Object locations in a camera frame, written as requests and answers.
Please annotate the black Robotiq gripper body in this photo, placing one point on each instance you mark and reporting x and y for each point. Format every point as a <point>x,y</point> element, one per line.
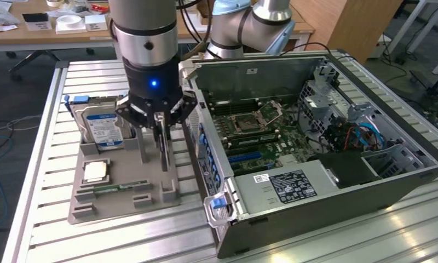
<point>154,82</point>

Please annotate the green graphics card black cooler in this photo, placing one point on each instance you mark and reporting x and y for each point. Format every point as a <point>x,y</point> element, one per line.
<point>166,153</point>

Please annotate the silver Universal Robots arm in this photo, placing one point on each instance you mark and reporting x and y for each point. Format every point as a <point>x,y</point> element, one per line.
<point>146,27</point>

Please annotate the hard disk in blue caddy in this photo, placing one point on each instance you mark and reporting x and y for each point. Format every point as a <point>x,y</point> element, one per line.
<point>102,128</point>

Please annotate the grey plastic parts rack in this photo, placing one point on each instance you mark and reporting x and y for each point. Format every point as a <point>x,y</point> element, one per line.
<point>131,175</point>

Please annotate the black RAM stick white label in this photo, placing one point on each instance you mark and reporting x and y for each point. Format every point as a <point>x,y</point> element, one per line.
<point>252,139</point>

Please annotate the silver CPU chip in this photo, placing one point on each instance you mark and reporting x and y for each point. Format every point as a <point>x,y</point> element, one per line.
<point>95,171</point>

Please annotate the long PCIe expansion slot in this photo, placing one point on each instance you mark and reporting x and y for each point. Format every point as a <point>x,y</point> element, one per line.
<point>244,156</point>

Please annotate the metal socket cover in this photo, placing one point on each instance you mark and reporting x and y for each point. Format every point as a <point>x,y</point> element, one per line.
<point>268,112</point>

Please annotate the wooden desk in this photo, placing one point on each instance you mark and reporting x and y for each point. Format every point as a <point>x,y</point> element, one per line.
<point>77,38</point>

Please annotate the white labelled box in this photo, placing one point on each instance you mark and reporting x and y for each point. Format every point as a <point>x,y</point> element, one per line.
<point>97,23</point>

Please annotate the green RAM stick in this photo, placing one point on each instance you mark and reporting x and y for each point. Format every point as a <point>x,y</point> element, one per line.
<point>110,188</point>

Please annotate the flat white box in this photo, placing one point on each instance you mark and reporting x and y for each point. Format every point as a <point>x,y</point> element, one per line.
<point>71,30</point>

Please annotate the green motherboard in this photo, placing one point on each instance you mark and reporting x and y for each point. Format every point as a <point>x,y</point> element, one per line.
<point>278,153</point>

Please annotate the red packet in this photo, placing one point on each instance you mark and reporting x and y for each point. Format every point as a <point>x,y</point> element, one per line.
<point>99,8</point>

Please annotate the blue case latch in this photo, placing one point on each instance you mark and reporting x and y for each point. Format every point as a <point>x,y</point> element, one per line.
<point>218,204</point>

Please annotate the grey power supply unit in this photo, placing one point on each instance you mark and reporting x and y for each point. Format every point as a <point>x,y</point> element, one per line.
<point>256,191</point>

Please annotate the black office chair base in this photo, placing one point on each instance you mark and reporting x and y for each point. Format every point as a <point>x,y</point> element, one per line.
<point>26,61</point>

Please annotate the silver disk bay cage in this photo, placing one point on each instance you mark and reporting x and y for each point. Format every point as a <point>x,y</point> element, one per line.
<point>322,107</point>

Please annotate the black topped white box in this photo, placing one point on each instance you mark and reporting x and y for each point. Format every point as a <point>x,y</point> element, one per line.
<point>37,22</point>

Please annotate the beige tape roll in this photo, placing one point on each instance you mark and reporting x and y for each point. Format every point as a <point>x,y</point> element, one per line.
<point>54,2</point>

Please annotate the white paper slip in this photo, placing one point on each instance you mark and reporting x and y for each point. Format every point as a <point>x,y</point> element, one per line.
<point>3,28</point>

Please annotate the clear plastic bag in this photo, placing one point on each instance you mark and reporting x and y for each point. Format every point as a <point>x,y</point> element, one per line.
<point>1,13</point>

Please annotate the black plastic air shroud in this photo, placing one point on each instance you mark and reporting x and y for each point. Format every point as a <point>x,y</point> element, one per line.
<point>343,170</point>

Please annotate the open dark PC case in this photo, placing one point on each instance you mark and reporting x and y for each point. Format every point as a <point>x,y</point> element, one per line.
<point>314,219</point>

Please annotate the wooden cabinet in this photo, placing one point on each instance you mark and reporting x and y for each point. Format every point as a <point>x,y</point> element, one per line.
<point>351,27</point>

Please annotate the black chassis switch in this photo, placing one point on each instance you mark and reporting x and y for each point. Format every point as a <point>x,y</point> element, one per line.
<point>202,105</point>

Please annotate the grey disk bay bracket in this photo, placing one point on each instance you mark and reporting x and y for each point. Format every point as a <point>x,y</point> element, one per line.
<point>391,161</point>

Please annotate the white wall box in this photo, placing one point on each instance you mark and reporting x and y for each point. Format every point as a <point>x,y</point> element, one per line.
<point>384,48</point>

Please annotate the white desk frame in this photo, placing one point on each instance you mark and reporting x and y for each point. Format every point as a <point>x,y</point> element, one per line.
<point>410,26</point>

